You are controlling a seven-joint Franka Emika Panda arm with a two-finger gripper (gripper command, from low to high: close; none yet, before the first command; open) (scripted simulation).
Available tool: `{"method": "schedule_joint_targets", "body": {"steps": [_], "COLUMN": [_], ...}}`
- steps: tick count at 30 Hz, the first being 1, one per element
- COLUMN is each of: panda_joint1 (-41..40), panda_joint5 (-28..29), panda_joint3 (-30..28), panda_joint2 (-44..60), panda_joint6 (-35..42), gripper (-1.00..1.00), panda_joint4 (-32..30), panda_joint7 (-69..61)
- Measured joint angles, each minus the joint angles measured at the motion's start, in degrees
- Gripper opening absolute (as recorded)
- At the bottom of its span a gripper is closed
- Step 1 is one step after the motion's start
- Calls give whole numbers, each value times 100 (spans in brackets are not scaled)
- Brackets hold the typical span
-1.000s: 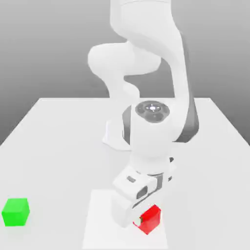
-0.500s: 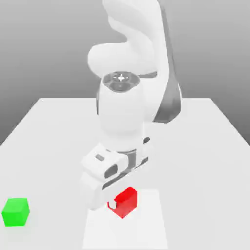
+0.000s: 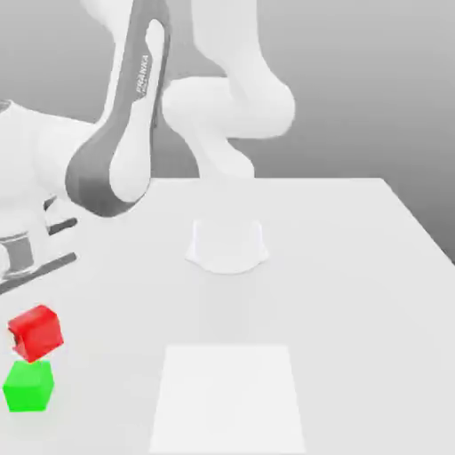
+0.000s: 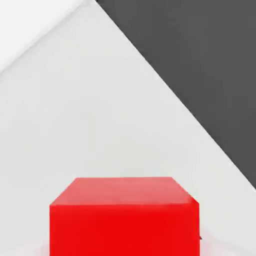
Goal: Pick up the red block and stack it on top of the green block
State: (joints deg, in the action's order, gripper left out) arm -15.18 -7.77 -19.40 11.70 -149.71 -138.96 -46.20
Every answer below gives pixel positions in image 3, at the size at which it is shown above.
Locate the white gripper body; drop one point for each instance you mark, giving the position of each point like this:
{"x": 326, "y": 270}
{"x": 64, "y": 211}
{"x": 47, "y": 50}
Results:
{"x": 39, "y": 280}

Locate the small red cube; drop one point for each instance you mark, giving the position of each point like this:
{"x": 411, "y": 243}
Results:
{"x": 37, "y": 332}

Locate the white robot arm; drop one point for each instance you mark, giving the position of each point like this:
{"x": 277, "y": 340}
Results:
{"x": 231, "y": 106}

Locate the small green cube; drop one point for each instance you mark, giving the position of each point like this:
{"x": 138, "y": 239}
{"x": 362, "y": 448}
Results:
{"x": 27, "y": 387}

